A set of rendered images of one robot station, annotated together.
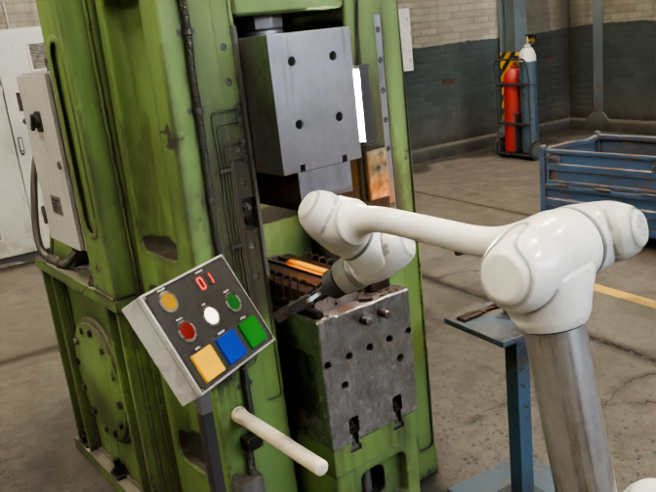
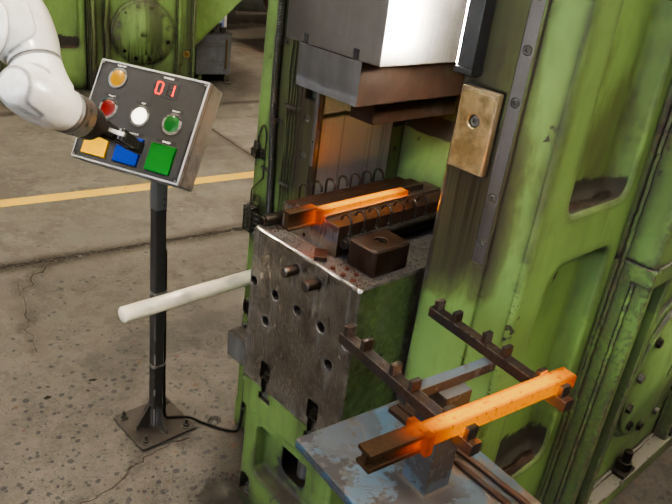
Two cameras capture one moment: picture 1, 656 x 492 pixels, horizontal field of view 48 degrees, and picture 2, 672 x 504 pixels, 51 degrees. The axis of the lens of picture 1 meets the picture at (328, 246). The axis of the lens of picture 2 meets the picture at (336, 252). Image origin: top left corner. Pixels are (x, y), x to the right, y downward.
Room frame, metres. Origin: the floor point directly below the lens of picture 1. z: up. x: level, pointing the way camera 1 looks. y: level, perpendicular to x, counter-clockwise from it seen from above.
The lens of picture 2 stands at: (2.02, -1.54, 1.64)
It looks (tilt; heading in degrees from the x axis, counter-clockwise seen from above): 26 degrees down; 80
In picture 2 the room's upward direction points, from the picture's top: 8 degrees clockwise
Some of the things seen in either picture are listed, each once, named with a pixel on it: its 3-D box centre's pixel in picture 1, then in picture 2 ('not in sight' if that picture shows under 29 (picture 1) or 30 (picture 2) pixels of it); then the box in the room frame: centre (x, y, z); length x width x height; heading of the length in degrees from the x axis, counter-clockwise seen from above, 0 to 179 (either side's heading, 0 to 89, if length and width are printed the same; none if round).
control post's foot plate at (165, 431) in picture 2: not in sight; (155, 412); (1.83, 0.39, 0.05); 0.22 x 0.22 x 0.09; 36
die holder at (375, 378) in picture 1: (320, 346); (373, 306); (2.43, 0.07, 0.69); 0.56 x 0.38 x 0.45; 36
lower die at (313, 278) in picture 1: (300, 280); (370, 209); (2.39, 0.11, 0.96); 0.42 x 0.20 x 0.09; 36
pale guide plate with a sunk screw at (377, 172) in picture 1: (377, 174); (474, 130); (2.51, -0.20, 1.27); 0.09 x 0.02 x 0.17; 126
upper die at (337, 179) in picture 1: (287, 176); (392, 69); (2.39, 0.11, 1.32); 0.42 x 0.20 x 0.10; 36
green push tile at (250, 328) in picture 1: (251, 332); (161, 159); (1.85, 0.23, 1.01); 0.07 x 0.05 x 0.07; 151
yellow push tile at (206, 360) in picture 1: (207, 363); (97, 142); (1.68, 0.33, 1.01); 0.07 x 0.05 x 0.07; 151
